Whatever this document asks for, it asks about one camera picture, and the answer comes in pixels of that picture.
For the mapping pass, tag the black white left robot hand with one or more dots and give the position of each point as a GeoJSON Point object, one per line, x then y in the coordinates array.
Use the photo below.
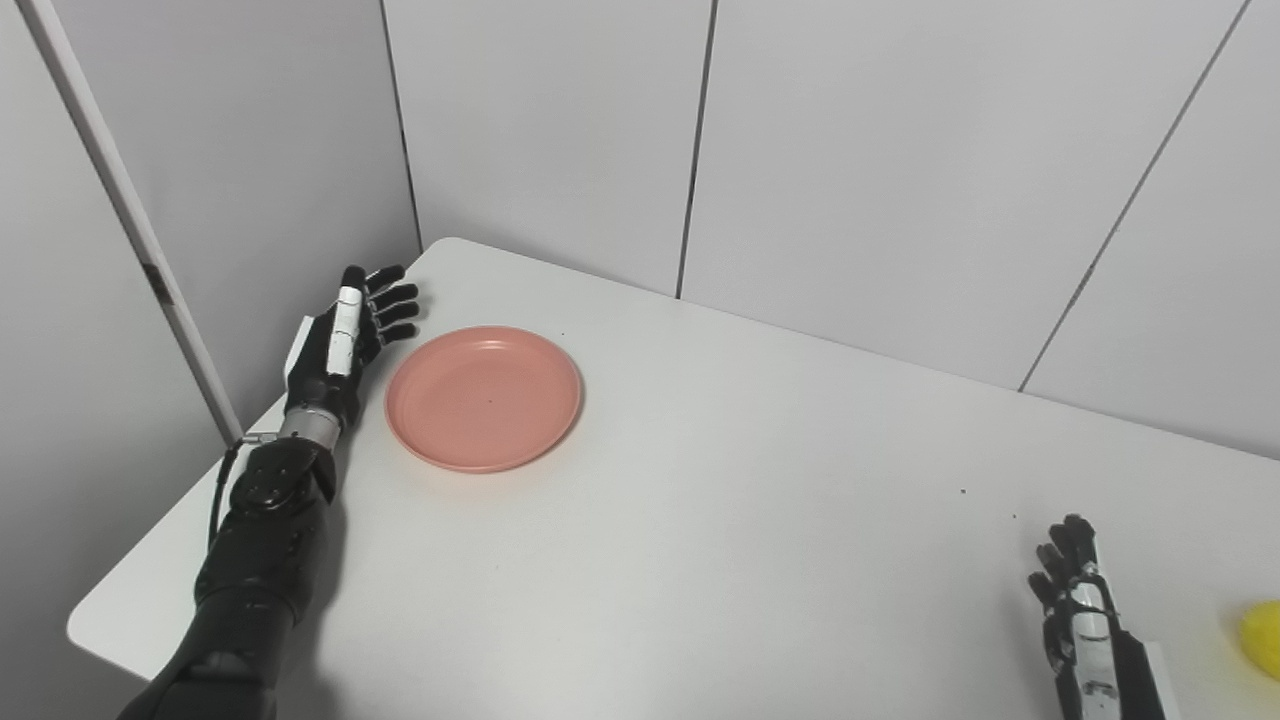
{"type": "Point", "coordinates": [335, 375]}

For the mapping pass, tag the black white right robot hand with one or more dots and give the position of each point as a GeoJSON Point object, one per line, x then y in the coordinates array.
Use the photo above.
{"type": "Point", "coordinates": [1100, 670]}

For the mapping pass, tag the pink round plate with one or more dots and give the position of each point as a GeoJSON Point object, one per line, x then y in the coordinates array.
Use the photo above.
{"type": "Point", "coordinates": [484, 400]}

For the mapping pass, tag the yellow lemon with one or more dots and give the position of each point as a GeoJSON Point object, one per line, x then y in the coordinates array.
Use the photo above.
{"type": "Point", "coordinates": [1265, 640]}

